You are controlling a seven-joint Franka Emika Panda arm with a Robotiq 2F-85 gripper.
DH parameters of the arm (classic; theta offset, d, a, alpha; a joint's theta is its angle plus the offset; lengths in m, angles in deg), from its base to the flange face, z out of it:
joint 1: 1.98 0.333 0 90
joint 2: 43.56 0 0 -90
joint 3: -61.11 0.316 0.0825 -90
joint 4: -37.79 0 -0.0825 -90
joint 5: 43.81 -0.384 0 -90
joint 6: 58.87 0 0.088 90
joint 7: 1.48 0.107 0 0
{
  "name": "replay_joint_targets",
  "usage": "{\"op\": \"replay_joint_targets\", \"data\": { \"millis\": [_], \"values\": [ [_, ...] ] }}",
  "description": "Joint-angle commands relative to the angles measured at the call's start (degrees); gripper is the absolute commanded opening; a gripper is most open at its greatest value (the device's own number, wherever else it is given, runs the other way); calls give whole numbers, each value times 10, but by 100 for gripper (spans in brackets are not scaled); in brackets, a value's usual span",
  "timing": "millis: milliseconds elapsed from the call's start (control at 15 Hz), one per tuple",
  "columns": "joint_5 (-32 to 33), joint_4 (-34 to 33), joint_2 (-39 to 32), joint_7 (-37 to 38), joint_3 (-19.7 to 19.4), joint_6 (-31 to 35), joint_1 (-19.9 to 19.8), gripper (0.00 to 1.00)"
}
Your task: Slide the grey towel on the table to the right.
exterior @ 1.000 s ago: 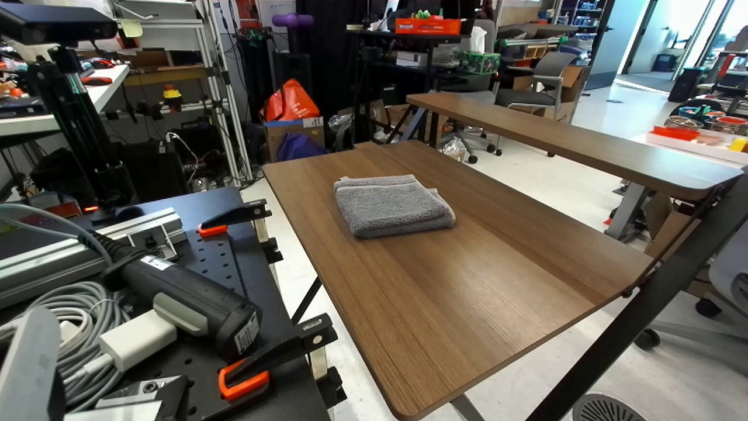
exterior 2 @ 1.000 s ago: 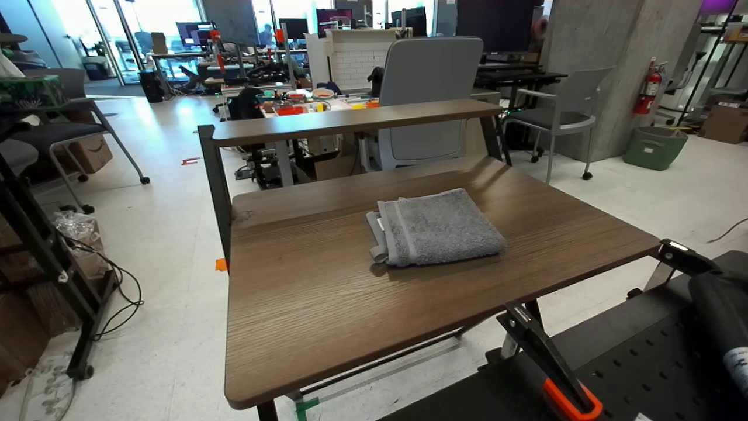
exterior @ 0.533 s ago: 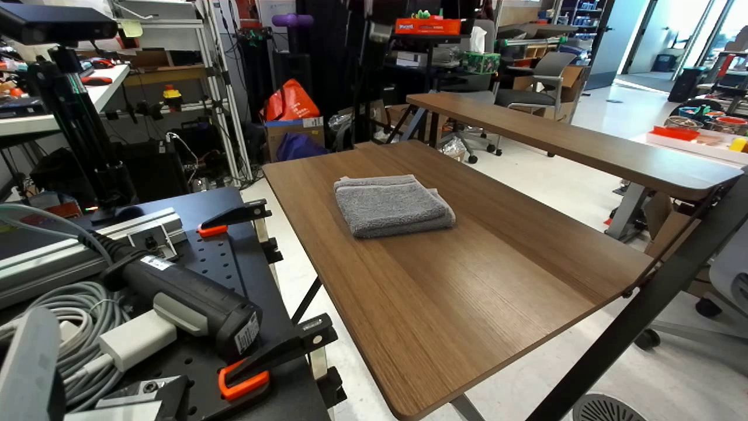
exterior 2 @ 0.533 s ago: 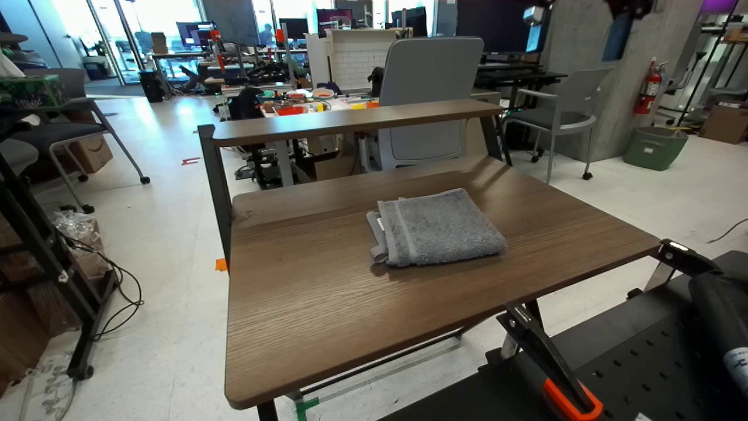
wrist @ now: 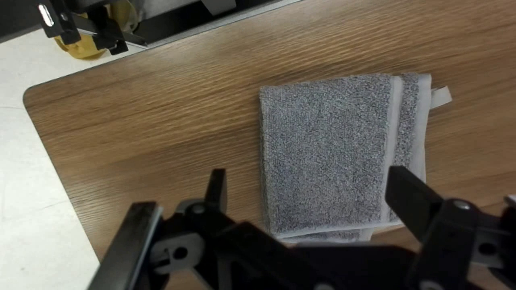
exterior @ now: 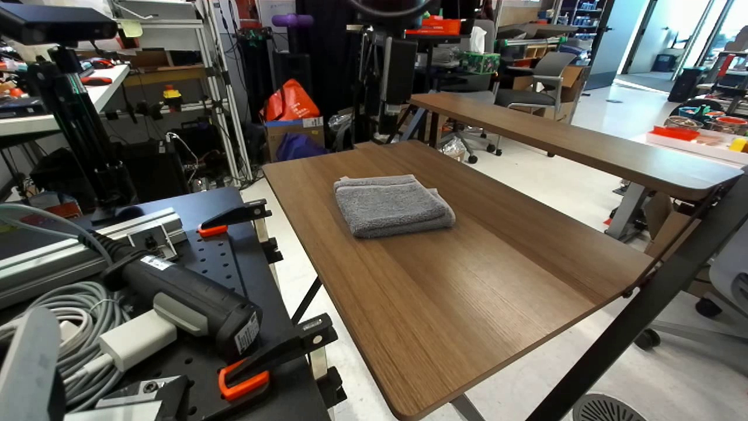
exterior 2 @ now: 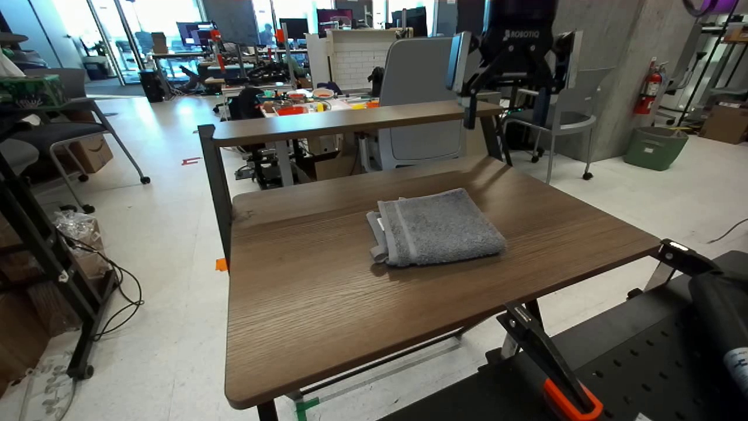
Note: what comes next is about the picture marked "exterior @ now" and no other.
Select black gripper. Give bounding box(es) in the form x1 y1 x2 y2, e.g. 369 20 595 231
358 26 421 136

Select grey folded towel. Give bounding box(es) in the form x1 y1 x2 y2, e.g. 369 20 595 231
332 172 459 240

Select orange box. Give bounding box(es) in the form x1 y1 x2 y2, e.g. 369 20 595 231
404 17 465 41

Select green packages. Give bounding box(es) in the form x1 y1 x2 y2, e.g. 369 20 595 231
459 52 503 74

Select orange bag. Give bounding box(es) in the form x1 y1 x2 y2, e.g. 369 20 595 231
263 78 323 123

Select purple round object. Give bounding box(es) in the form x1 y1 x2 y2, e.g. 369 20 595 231
270 12 316 31

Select cardboard box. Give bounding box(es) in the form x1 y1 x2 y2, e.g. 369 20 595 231
264 115 327 161

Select purple bag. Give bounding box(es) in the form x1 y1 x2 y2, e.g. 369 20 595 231
277 133 327 164

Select small black orange clamp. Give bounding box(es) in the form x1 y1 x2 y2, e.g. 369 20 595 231
195 198 273 240

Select black diagonal table brace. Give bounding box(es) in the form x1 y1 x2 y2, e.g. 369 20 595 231
290 276 326 326

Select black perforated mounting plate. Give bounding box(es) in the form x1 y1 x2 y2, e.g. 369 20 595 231
77 185 335 421

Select grey table leg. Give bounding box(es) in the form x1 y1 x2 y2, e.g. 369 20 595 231
607 182 650 244

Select orange flat tray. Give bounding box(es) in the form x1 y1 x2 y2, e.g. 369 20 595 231
652 123 701 143

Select white workbench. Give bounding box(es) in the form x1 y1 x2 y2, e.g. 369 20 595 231
0 61 133 137

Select black handheld controller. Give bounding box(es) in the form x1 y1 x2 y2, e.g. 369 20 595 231
115 253 264 361

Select black tripod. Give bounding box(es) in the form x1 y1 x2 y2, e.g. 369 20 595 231
32 41 139 209

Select large black orange clamp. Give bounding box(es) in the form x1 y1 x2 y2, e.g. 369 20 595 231
216 314 341 404

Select white power adapter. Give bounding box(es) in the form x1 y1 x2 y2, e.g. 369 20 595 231
99 308 181 375

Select light grey office chair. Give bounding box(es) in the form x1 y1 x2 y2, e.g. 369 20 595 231
633 219 748 354

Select round slotted vent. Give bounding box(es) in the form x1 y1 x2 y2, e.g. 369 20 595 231
570 393 649 421

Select grey foreground panel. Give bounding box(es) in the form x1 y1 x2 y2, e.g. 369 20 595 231
0 305 67 421

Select metal rack frame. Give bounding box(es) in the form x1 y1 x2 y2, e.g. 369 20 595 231
195 0 257 185

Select black table frame leg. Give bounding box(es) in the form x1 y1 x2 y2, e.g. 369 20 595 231
526 172 748 421

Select grey coiled cable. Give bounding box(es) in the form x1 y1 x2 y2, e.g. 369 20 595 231
0 279 132 412

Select aluminium extrusion rail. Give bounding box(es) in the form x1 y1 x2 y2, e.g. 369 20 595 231
0 205 187 310

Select silver metal bracket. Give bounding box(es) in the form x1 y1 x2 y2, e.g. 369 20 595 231
67 375 195 421

